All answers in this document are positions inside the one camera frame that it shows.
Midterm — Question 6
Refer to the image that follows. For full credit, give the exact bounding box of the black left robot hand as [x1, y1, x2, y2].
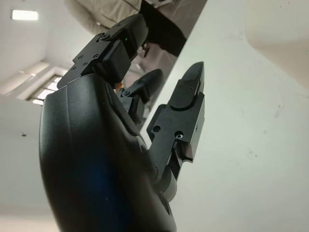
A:
[40, 13, 206, 232]

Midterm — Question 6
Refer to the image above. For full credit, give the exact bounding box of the person in black trousers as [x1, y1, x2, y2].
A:
[63, 0, 209, 58]

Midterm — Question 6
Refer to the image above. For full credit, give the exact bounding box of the cream two-slot toaster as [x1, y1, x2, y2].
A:
[244, 0, 309, 58]

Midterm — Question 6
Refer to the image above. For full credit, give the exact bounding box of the barred window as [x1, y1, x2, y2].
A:
[16, 61, 73, 106]

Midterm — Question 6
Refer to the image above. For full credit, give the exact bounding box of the rectangular ceiling light panel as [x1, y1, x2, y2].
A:
[11, 9, 40, 21]

